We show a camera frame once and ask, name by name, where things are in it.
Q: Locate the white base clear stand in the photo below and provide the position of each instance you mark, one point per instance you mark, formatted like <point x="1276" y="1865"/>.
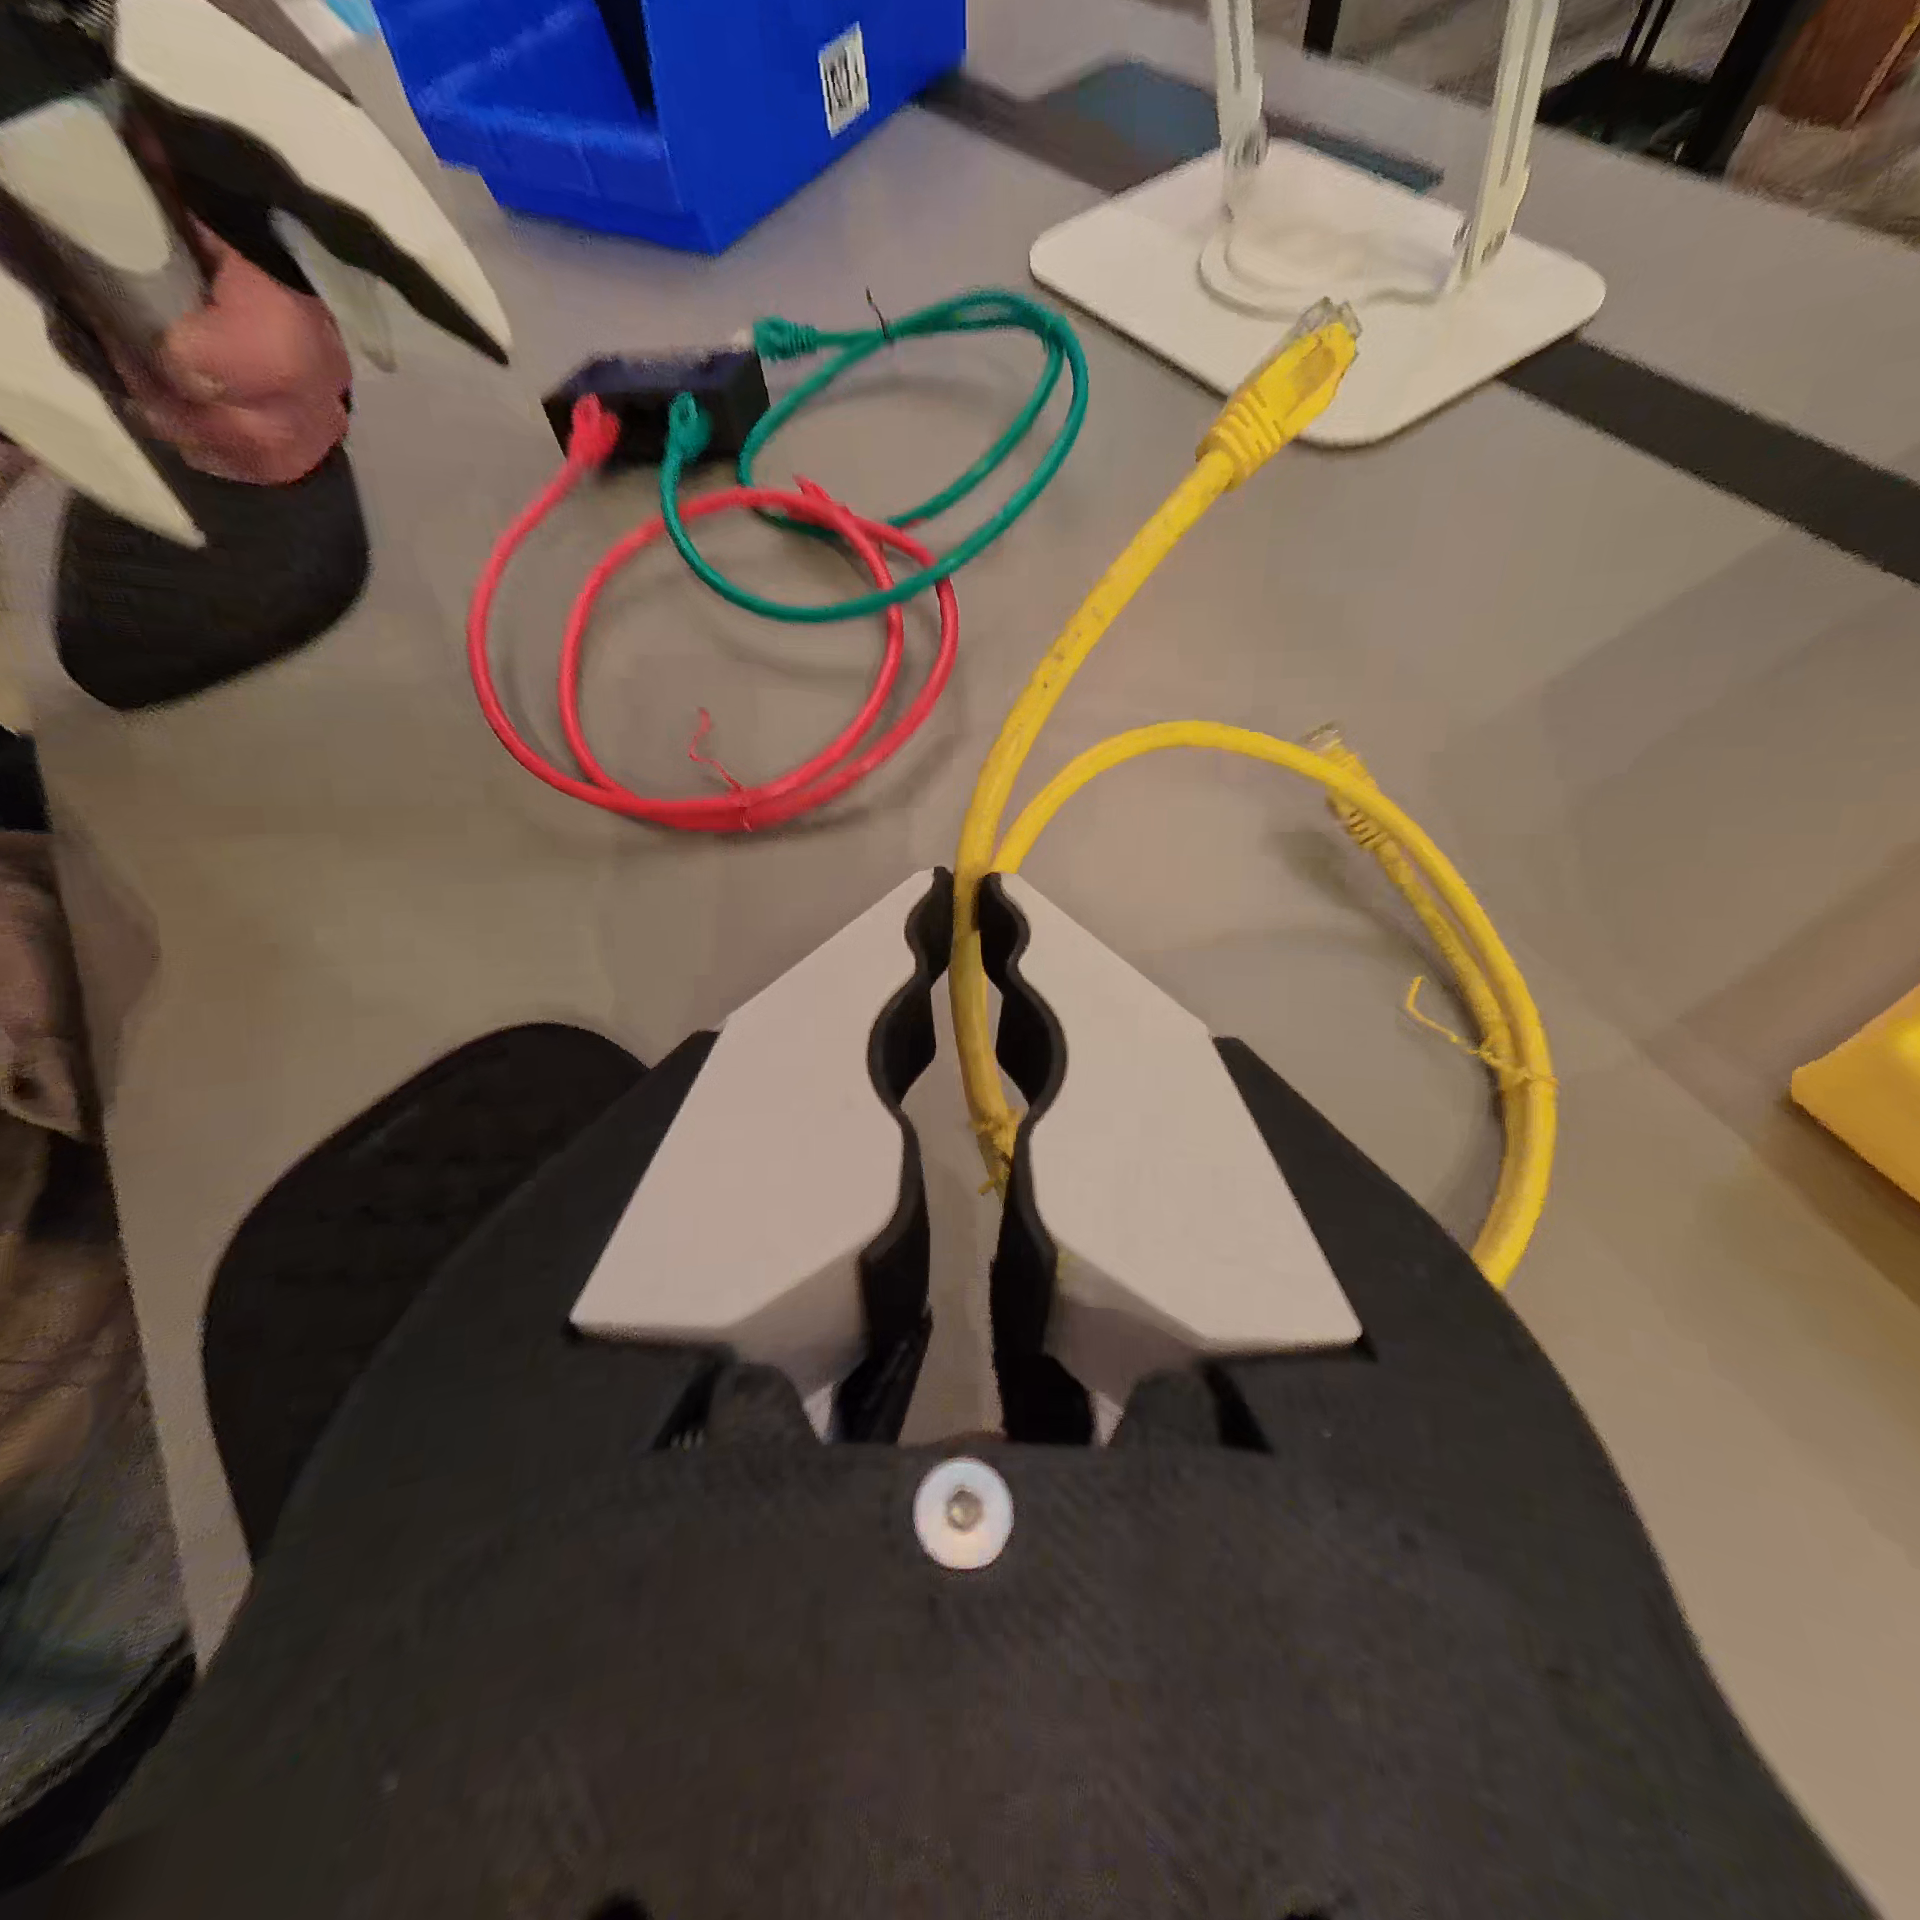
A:
<point x="1470" y="332"/>

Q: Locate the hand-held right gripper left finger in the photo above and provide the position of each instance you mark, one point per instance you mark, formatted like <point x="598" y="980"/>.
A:
<point x="749" y="1171"/>

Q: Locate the person's left hand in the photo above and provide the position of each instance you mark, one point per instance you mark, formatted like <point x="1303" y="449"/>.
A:
<point x="263" y="386"/>

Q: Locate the yellow plastic bin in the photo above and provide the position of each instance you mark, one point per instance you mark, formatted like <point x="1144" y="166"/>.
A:
<point x="1878" y="1097"/>

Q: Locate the blue plastic bin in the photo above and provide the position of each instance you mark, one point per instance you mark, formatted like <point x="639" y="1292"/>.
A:
<point x="721" y="148"/>

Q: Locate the black mesh pad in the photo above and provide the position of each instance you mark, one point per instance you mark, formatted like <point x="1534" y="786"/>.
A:
<point x="211" y="604"/>
<point x="394" y="1203"/>

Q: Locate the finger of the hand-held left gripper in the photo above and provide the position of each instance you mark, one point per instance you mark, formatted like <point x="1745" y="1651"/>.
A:
<point x="75" y="406"/>
<point x="284" y="122"/>

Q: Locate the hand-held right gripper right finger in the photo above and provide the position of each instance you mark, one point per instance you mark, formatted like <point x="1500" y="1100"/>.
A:
<point x="1184" y="1187"/>

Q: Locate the black ethernet port block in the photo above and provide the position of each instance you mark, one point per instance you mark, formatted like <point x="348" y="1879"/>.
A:
<point x="646" y="392"/>

